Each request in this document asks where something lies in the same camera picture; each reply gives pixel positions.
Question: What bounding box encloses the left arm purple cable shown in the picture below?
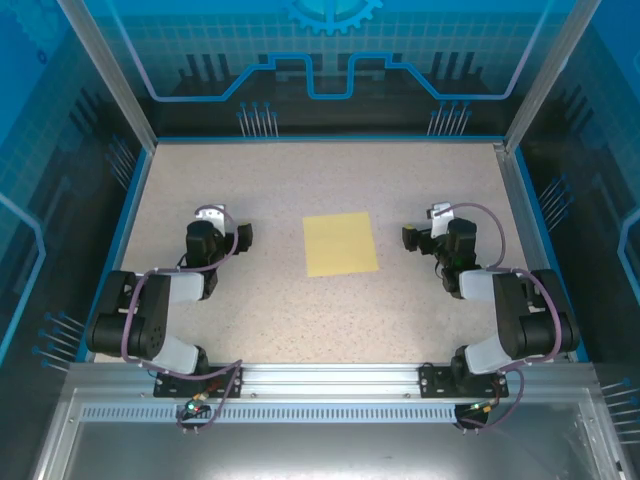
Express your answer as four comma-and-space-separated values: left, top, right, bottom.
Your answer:
121, 203, 245, 436

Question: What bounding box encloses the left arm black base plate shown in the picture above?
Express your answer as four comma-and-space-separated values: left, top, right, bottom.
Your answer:
152, 367, 245, 400

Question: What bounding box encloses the blue printed left side panel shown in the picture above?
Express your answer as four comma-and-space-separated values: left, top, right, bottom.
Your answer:
0, 0, 151, 480

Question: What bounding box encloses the left aluminium frame post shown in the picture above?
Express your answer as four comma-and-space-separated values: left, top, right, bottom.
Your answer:
57, 0, 159, 151

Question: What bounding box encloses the aluminium mounting rail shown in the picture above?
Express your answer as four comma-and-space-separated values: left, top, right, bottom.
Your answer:
67, 362, 596, 401

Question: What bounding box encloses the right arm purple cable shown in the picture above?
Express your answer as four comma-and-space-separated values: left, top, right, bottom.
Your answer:
432, 201, 569, 434

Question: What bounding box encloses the right aluminium frame post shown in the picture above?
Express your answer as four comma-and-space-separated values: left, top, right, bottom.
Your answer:
504, 0, 604, 154

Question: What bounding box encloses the blue printed right side panel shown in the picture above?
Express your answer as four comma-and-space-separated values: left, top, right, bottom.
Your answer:
514, 0, 640, 480

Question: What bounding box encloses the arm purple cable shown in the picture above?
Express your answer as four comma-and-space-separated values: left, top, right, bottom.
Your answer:
121, 203, 245, 436
432, 201, 569, 434

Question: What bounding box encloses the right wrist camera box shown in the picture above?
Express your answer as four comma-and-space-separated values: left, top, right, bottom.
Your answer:
425, 202, 454, 240

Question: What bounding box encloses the blue printed back panel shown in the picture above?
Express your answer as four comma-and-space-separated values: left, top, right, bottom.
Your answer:
79, 0, 576, 139

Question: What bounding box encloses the blue printed panel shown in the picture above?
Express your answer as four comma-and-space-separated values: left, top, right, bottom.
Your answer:
0, 0, 151, 480
514, 0, 640, 480
79, 0, 576, 139

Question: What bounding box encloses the aluminium frame post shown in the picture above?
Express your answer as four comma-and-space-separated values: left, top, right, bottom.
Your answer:
504, 0, 604, 154
57, 0, 159, 151

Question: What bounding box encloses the blue table edge strip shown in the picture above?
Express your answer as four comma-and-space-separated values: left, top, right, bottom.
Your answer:
514, 149, 591, 364
82, 147, 154, 364

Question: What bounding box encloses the yellow paper sheet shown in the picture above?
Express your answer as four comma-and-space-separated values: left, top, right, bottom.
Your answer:
302, 211, 379, 279

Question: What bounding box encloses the metal sheet tray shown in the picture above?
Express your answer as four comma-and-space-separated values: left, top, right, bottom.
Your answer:
29, 387, 626, 480

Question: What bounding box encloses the slotted cable duct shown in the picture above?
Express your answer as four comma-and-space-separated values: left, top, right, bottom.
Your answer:
79, 405, 501, 423

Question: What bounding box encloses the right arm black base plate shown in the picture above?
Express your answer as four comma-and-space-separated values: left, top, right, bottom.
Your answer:
418, 363, 510, 400

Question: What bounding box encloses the aluminium table edge frame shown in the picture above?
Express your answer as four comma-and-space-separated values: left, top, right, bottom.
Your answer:
492, 142, 576, 364

